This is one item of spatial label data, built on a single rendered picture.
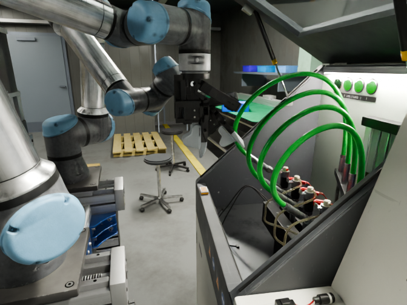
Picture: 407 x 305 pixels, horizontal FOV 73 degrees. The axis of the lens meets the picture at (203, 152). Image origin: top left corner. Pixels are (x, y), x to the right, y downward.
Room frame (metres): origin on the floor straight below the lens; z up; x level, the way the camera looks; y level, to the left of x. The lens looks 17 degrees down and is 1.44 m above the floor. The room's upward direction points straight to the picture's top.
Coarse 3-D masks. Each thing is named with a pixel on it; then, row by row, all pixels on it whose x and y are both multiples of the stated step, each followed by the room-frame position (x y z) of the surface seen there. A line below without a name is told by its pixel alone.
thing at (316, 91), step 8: (296, 96) 0.75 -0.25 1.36; (304, 96) 0.76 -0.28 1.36; (336, 96) 0.77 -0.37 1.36; (280, 104) 0.75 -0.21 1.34; (344, 104) 0.77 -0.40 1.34; (272, 112) 0.75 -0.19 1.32; (264, 120) 0.74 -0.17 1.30; (256, 128) 0.74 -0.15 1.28; (256, 136) 0.74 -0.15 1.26; (248, 144) 0.74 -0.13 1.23; (248, 152) 0.74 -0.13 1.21; (248, 160) 0.74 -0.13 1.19; (248, 168) 0.74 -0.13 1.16; (344, 168) 0.79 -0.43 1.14; (256, 176) 0.74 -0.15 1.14; (344, 176) 0.78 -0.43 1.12; (280, 192) 0.75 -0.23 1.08
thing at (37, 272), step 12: (0, 252) 0.43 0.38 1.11; (0, 264) 0.43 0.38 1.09; (12, 264) 0.43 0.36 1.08; (24, 264) 0.43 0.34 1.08; (36, 264) 0.44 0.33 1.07; (48, 264) 0.46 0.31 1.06; (60, 264) 0.48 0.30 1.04; (0, 276) 0.42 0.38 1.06; (12, 276) 0.42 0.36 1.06; (24, 276) 0.43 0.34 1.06; (36, 276) 0.44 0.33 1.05; (0, 288) 0.42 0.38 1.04
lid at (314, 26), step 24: (240, 0) 1.15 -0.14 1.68; (264, 0) 1.08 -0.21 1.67; (288, 0) 0.97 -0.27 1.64; (312, 0) 0.88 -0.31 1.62; (336, 0) 0.81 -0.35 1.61; (360, 0) 0.75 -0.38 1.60; (384, 0) 0.69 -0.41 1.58; (288, 24) 1.14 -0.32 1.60; (312, 24) 1.02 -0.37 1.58; (336, 24) 0.91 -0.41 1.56; (360, 24) 0.80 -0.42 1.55; (384, 24) 0.74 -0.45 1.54; (312, 48) 1.17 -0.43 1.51; (336, 48) 1.03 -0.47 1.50; (360, 48) 0.92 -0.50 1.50; (384, 48) 0.84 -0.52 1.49
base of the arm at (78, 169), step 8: (80, 152) 0.97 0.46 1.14; (56, 160) 0.91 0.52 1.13; (64, 160) 0.92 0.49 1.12; (72, 160) 0.93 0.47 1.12; (80, 160) 0.96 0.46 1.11; (64, 168) 0.91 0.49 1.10; (72, 168) 0.92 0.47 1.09; (80, 168) 0.95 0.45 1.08; (88, 168) 1.00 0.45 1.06; (64, 176) 0.90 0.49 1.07; (72, 176) 0.91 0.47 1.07; (80, 176) 0.93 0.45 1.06; (88, 176) 0.97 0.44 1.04
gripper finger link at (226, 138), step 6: (222, 126) 0.80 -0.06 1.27; (222, 132) 0.79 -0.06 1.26; (234, 132) 0.78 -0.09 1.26; (222, 138) 0.79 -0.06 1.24; (228, 138) 0.78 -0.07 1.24; (234, 138) 0.77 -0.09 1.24; (240, 138) 0.78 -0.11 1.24; (222, 144) 0.78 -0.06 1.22; (228, 144) 0.77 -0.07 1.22; (240, 144) 0.77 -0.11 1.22
